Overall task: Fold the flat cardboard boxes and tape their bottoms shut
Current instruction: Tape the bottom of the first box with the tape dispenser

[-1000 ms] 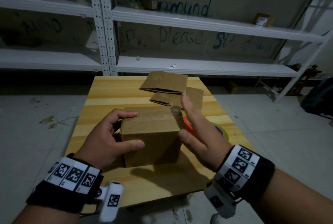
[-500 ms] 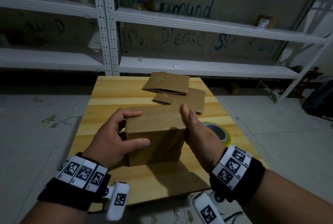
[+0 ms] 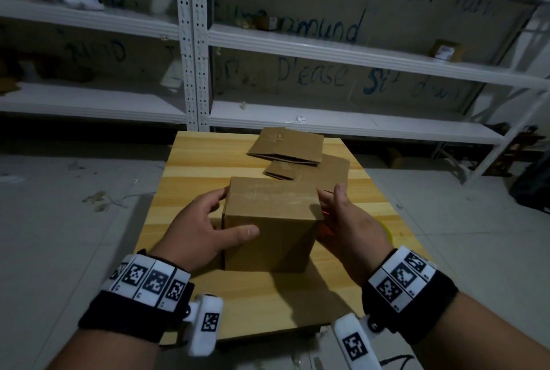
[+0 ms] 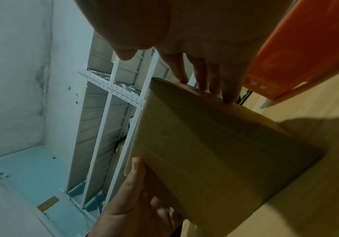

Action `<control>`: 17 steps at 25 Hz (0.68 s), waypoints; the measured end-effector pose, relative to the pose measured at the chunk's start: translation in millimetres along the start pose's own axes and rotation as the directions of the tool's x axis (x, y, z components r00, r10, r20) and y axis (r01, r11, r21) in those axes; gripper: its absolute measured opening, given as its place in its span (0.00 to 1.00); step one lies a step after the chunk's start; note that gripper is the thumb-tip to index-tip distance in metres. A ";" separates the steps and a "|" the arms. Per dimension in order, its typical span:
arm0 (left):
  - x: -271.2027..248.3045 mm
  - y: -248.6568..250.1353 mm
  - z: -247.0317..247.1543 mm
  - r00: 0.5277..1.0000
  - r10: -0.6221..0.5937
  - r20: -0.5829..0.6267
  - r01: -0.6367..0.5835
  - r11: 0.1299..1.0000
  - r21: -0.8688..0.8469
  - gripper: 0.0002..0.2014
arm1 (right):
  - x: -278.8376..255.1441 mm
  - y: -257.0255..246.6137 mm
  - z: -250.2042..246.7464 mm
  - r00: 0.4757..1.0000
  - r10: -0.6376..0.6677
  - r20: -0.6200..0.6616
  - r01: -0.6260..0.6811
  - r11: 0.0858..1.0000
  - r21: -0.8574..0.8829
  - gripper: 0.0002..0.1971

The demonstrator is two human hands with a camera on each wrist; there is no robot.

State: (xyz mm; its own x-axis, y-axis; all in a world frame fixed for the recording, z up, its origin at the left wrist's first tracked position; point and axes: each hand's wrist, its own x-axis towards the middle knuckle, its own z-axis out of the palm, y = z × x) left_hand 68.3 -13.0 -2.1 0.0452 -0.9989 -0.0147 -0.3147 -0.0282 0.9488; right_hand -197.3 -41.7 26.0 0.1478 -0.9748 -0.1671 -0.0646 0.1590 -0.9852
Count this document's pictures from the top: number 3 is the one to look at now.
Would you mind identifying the person's left hand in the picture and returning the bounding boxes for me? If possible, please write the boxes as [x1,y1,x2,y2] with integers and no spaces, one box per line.
[149,187,261,274]

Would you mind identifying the person's right hand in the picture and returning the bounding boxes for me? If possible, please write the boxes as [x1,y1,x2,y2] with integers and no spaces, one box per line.
[316,183,394,287]

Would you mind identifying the brown cardboard box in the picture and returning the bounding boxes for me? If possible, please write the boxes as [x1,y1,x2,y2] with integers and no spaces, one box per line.
[221,176,324,274]

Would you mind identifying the person's left forearm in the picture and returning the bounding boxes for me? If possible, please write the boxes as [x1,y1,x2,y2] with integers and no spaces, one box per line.
[46,328,162,370]

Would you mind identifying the person's right forearm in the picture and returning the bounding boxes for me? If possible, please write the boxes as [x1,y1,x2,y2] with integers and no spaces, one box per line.
[412,291,550,370]

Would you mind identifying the flat folded cardboard box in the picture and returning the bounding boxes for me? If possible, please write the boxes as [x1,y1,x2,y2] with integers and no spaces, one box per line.
[247,127,325,167]
[263,154,351,193]

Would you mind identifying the yellow tape roll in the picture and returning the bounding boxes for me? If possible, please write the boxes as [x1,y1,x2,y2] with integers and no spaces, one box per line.
[378,219,394,246]

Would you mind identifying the small cardboard box on floor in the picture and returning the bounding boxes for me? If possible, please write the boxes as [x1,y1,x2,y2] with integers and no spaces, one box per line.
[382,147,404,169]

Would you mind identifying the black right wristband with markers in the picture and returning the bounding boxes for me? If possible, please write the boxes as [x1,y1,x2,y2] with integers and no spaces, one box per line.
[362,246,459,346]

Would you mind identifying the black wristband with markers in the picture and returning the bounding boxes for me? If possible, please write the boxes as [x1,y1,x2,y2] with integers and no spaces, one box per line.
[362,246,459,346]
[78,249,195,344]

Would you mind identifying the black left wristband with markers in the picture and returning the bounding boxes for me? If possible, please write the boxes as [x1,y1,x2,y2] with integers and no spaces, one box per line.
[78,249,195,344]

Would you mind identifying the white metal shelving unit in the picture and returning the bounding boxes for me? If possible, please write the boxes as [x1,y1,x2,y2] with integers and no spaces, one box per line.
[189,0,550,187]
[0,0,199,132]

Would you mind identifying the dark wooden stool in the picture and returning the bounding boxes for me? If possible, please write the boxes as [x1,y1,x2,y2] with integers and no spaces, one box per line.
[486,125,546,178]

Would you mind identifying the small labelled cardboard box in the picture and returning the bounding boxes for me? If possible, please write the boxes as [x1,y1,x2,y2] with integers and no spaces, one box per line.
[429,39,467,63]

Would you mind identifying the small brown box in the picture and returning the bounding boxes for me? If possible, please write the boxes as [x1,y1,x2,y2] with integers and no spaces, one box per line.
[254,15,280,32]

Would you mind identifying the black bag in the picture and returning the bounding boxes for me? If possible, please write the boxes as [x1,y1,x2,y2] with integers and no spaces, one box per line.
[509,155,550,215]

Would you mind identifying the white plastic object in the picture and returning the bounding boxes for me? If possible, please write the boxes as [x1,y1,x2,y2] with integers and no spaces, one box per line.
[64,0,106,12]

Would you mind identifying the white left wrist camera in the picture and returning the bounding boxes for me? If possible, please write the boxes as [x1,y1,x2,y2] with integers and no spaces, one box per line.
[185,293,224,358]

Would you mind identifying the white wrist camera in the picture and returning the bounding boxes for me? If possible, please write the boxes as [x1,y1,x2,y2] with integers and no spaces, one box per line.
[331,313,383,370]
[185,293,224,358]

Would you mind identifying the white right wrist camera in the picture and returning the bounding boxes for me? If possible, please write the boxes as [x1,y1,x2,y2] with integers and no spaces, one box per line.
[331,313,383,370]

